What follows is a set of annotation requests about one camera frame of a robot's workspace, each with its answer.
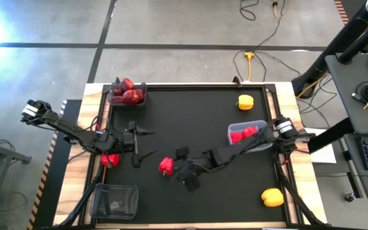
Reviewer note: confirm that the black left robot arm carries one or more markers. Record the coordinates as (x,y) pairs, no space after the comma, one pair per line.
(72,132)

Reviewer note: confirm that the black table frame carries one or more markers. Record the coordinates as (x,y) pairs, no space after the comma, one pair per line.
(187,86)

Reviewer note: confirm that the black frame strut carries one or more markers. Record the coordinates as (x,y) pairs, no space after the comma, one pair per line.
(85,198)
(295,198)

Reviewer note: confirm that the grey desk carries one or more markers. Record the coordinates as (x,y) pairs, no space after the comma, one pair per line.
(347,96)

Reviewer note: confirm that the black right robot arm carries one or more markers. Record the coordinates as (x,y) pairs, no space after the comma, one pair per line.
(235,151)

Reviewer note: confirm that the dark grey plastic basket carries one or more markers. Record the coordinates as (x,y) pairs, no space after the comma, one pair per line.
(112,102)

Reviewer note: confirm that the black hazard-striped floor mat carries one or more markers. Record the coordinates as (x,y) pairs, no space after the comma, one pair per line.
(56,179)

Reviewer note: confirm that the black monitor pole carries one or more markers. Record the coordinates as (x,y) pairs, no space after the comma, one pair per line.
(363,38)

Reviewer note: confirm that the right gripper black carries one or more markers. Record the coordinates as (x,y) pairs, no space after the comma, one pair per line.
(195,169)

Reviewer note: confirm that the black tower fan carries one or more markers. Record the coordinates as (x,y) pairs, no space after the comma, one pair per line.
(337,44)

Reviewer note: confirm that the black table mat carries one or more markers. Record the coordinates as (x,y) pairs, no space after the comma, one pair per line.
(203,111)

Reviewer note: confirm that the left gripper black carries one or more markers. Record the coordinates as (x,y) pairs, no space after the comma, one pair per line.
(125,142)

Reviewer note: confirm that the clear plastic bin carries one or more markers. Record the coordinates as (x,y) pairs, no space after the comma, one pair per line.
(235,126)

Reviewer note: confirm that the white paper sheet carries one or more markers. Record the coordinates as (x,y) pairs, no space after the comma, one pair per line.
(324,155)

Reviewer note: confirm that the yellow bell pepper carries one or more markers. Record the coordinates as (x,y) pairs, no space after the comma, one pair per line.
(245,102)
(272,197)

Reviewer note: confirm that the black caster wheel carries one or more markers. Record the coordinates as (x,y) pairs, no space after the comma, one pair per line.
(350,197)

